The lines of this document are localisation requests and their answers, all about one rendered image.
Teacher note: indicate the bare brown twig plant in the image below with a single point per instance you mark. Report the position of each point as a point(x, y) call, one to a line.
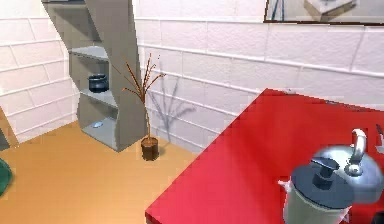
point(143, 90)

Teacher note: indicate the dark brown plant pot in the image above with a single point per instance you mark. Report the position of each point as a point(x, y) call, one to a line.
point(149, 148)

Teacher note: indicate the red table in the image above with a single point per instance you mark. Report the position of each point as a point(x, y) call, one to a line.
point(253, 160)

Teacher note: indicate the grey zigzag shelf unit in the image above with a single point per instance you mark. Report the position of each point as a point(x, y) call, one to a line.
point(123, 66)

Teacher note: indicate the small pale blue object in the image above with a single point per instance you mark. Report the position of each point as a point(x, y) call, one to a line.
point(97, 124)

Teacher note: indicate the dark blue bowl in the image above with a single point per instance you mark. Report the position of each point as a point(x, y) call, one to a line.
point(98, 83)

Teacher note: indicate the grey pot with dark lid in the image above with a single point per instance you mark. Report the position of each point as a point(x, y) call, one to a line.
point(316, 193)

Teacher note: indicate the silver kettle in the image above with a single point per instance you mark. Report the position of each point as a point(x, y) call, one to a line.
point(361, 173)

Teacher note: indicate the brown wooden furniture edge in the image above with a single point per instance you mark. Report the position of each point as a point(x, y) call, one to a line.
point(6, 131)

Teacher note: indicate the green round object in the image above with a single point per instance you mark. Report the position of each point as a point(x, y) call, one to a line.
point(4, 180)

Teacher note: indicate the framed wall picture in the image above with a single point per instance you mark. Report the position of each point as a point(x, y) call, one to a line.
point(320, 11)

